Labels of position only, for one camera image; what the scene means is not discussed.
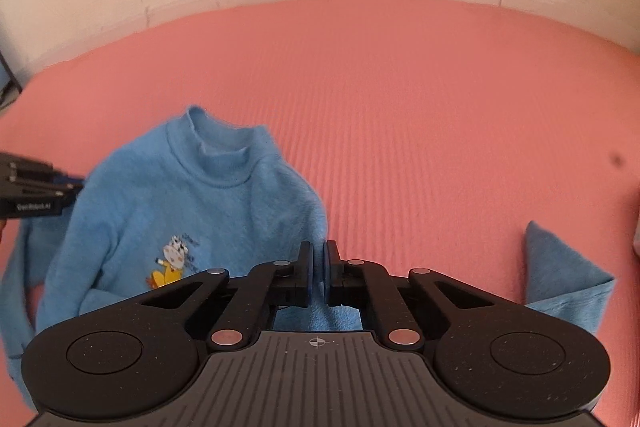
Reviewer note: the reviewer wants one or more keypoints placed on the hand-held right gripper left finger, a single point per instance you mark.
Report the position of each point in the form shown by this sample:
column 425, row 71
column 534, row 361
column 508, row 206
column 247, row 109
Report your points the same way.
column 308, row 274

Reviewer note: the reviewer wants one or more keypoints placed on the pink ribbed mat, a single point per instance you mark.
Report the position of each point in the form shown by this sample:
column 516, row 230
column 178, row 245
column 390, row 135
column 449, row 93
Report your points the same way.
column 425, row 107

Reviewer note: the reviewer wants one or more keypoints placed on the black metal frame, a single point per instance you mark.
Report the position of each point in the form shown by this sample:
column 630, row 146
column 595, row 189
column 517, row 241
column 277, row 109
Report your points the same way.
column 11, row 74

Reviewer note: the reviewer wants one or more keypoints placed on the blue sweater with cartoon print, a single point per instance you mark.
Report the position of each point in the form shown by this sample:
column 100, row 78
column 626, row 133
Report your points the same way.
column 200, row 207

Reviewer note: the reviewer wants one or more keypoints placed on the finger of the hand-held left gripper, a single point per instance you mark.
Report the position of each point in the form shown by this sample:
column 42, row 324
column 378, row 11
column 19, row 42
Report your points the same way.
column 70, row 183

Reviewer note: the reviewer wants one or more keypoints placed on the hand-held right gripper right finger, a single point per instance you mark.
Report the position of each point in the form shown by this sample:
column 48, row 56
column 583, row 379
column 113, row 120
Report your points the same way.
column 329, row 274

